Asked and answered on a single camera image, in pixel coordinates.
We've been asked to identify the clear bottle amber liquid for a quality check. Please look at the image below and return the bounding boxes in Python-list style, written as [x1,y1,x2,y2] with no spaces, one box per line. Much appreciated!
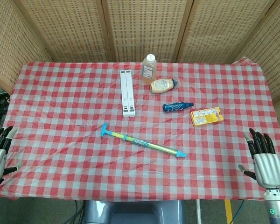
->
[142,54,157,84]

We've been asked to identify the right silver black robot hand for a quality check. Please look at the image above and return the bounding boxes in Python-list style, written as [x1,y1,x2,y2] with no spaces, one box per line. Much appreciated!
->
[238,127,280,189]

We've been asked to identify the yellow orange cardboard box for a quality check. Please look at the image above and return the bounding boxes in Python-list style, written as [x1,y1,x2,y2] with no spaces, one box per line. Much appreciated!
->
[190,106,224,127]

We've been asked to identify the long colourful water squirter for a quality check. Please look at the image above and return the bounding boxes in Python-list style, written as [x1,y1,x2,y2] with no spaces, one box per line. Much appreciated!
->
[99,123,187,159]

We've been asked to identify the white table leg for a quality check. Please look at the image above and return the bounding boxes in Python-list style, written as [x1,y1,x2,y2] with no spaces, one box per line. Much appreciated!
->
[195,200,201,224]

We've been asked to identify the bamboo folding screen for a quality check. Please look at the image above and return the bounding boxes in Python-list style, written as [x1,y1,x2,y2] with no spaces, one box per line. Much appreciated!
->
[0,0,280,103]

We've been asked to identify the blue floor cable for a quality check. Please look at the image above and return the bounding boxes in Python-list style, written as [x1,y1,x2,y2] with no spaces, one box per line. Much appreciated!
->
[233,200,245,222]

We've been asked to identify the white folded laptop stand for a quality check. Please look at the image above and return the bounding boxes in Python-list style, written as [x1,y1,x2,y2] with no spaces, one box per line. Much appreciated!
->
[120,69,136,118]

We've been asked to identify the black cable bundle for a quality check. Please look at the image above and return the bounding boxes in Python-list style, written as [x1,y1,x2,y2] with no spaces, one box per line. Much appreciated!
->
[0,91,11,128]

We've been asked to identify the floor cables under table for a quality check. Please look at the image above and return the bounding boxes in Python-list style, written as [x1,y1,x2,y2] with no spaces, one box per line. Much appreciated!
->
[66,200,85,224]

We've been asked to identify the dark blue spray bottle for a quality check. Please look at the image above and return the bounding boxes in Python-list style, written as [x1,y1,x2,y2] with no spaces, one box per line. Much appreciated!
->
[162,101,194,112]

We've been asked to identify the beige squeeze bottle blue cap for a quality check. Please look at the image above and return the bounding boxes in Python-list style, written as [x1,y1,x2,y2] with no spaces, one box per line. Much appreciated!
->
[149,78,179,94]

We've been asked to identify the red white checked tablecloth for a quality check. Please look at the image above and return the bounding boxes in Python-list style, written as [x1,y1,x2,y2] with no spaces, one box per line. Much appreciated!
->
[0,57,280,203]

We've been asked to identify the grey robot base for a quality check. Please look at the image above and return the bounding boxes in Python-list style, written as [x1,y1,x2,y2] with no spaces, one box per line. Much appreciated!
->
[83,200,185,224]

